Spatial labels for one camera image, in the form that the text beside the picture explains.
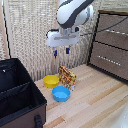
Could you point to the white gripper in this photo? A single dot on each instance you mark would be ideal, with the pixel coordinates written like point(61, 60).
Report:
point(62, 37)

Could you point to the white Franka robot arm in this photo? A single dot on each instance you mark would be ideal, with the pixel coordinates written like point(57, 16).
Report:
point(71, 11)

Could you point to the colourful snack bag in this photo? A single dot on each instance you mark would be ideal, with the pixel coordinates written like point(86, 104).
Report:
point(67, 77)

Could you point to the yellow plastic bowl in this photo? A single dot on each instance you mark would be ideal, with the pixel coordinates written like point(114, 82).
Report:
point(51, 81)

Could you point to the woven folding screen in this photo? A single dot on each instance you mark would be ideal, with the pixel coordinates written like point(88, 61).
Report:
point(30, 33)

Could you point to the blue plastic bowl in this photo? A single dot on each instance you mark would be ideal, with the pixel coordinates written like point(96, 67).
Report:
point(61, 93)

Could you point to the black fabric storage box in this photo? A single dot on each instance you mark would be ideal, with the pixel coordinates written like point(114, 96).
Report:
point(16, 96)

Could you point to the dark frame drawer cabinet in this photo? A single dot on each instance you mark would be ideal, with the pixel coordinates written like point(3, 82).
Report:
point(92, 50)

